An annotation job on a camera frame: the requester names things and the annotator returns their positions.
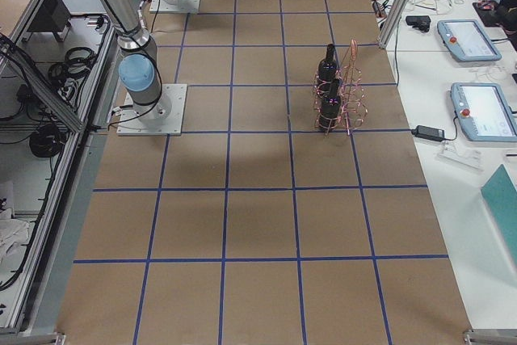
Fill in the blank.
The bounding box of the teal folder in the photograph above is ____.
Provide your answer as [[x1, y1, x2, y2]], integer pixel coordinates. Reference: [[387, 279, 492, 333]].
[[481, 165, 516, 245]]

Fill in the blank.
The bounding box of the black power adapter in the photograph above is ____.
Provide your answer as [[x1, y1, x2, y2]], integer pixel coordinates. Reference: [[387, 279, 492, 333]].
[[411, 125, 445, 142]]

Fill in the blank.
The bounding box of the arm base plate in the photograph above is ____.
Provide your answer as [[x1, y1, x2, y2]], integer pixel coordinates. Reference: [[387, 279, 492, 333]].
[[116, 84, 187, 136], [149, 0, 200, 14]]

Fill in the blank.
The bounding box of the dark wine bottle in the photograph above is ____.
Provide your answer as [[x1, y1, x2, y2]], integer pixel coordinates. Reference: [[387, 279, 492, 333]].
[[318, 78, 342, 133], [315, 44, 338, 97]]

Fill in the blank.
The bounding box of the copper wire bottle basket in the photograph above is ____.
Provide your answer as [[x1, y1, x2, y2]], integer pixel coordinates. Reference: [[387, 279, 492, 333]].
[[313, 39, 368, 134]]

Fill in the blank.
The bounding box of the white cloth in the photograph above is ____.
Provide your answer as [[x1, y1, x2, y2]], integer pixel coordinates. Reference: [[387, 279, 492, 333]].
[[0, 179, 32, 265]]

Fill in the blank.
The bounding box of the teach pendant tablet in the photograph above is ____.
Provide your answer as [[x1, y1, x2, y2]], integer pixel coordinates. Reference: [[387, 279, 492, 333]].
[[450, 82, 516, 143], [437, 19, 502, 62]]

